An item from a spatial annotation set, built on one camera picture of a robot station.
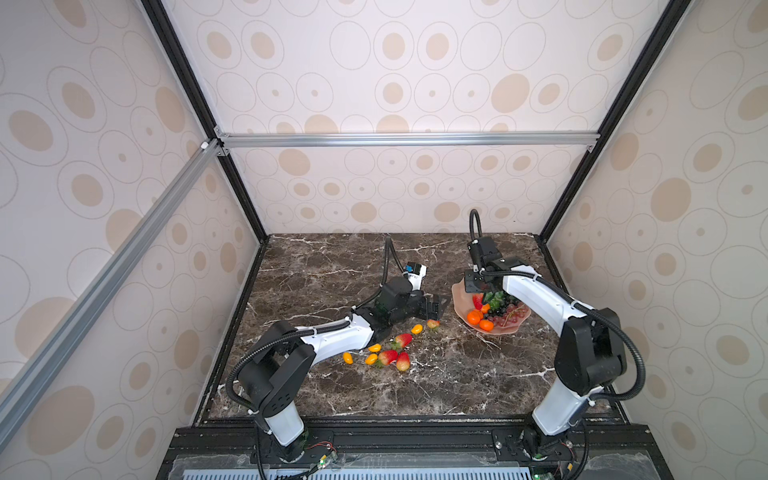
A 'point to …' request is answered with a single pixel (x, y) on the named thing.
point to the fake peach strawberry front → (403, 361)
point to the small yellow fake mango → (417, 328)
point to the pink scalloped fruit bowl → (464, 302)
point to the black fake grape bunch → (497, 310)
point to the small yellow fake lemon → (371, 359)
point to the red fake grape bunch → (512, 313)
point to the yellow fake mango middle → (375, 348)
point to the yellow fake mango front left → (348, 358)
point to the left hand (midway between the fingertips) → (448, 295)
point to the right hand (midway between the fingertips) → (477, 280)
